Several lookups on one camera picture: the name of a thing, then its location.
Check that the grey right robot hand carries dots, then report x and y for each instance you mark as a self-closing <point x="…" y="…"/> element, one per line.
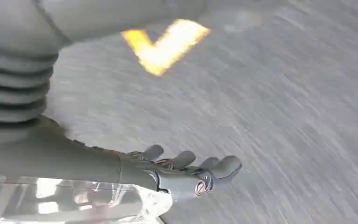
<point x="58" y="160"/>

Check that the clear plastic wrap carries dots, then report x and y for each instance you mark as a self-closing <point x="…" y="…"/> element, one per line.
<point x="58" y="204"/>

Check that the ribbed grey right arm sleeve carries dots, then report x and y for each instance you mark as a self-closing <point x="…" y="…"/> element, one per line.
<point x="12" y="89"/>

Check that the yellow tape corner mark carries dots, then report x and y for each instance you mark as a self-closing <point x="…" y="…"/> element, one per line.
<point x="163" y="52"/>

